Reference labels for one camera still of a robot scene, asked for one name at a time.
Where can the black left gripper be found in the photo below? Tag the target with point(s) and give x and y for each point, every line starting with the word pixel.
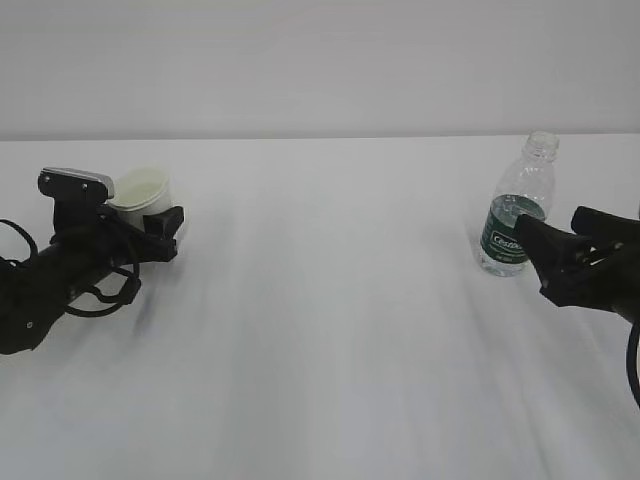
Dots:
pixel 105 259

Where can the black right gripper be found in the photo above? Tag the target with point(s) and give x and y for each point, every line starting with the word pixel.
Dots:
pixel 572 276

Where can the white paper cup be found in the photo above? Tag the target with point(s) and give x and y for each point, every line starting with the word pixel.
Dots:
pixel 141 192

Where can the clear green-label water bottle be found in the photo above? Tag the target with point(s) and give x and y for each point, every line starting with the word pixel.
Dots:
pixel 526 187

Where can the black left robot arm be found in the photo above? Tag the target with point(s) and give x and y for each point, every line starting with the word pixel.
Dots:
pixel 28 313

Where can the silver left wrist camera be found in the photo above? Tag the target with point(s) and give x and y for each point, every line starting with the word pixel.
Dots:
pixel 79 196

